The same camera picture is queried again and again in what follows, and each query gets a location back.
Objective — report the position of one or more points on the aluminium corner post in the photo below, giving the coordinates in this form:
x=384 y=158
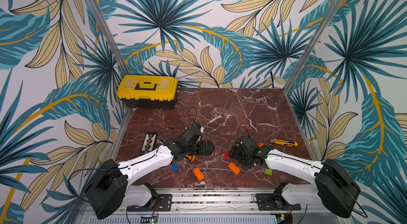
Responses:
x=100 y=19
x=328 y=16

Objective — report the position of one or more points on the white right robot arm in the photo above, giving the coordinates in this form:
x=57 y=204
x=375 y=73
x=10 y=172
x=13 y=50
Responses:
x=330 y=186

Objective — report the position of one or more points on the yellow black toolbox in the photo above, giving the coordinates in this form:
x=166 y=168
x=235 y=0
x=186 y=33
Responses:
x=148 y=92

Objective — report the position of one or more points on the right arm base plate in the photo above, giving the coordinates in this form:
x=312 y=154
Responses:
x=274 y=202

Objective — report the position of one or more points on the orange lego brick front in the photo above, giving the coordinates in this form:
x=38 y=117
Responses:
x=198 y=174

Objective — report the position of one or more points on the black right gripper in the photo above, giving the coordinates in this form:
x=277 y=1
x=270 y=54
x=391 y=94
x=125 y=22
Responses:
x=237 y=153

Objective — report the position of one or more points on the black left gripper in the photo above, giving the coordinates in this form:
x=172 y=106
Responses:
x=203 y=151

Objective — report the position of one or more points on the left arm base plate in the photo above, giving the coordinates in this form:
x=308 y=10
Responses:
x=160 y=203

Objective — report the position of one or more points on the aluminium corner post right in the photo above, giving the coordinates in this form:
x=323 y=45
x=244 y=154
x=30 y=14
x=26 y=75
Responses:
x=328 y=16

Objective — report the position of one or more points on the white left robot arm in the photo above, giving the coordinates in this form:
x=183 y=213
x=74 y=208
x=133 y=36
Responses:
x=109 y=187

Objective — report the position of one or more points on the blue lego brick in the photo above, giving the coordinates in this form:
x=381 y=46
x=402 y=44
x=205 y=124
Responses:
x=175 y=168

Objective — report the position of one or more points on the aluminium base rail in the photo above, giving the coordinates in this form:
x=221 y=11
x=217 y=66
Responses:
x=205 y=206

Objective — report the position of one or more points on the small green lego brick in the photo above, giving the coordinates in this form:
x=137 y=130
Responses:
x=268 y=172

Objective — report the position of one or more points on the yellow utility knife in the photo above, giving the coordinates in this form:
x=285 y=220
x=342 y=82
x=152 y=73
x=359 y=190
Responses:
x=286 y=143

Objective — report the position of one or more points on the aluminium corner post left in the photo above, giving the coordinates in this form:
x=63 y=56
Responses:
x=100 y=19

